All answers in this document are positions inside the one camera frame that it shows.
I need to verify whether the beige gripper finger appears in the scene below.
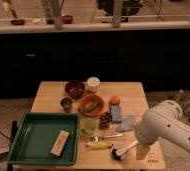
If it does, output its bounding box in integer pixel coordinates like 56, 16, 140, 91
136, 144, 150, 160

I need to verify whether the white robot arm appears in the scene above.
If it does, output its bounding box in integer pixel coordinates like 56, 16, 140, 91
135, 100, 190, 153

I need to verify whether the purple bowl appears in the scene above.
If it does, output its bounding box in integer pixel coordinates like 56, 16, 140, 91
65, 80, 85, 99

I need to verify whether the brown bowl on shelf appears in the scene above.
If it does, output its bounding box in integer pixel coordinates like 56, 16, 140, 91
46, 14, 74, 25

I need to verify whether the blue-grey cloth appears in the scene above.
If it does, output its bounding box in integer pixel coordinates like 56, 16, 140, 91
116, 115, 136, 132

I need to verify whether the yellow corn cob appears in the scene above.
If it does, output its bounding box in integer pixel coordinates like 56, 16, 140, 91
86, 141, 113, 150

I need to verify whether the metal fork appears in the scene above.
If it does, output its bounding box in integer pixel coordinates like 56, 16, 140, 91
89, 134, 123, 141

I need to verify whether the bunch of dark grapes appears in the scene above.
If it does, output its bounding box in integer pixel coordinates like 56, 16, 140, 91
99, 112, 111, 129

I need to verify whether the wooden table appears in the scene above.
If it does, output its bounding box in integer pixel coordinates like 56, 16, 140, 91
15, 81, 165, 171

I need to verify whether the orange fruit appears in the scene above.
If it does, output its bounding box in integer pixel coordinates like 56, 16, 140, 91
109, 96, 121, 105

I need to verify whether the green cup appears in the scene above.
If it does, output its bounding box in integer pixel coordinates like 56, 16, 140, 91
83, 118, 96, 135

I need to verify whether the orange plate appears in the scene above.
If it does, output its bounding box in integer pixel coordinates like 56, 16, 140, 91
79, 94, 104, 117

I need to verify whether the wooden block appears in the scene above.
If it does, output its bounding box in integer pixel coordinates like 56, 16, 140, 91
50, 130, 69, 157

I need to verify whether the white cup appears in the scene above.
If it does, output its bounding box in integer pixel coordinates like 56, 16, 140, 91
86, 77, 100, 93

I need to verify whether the small grey cup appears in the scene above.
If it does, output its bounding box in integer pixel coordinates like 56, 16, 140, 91
60, 97, 72, 112

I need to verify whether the green plastic tray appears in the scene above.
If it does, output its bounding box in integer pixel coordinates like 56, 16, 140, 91
7, 113, 80, 166

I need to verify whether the dark red dish on shelf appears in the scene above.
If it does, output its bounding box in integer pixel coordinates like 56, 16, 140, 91
11, 19, 25, 25

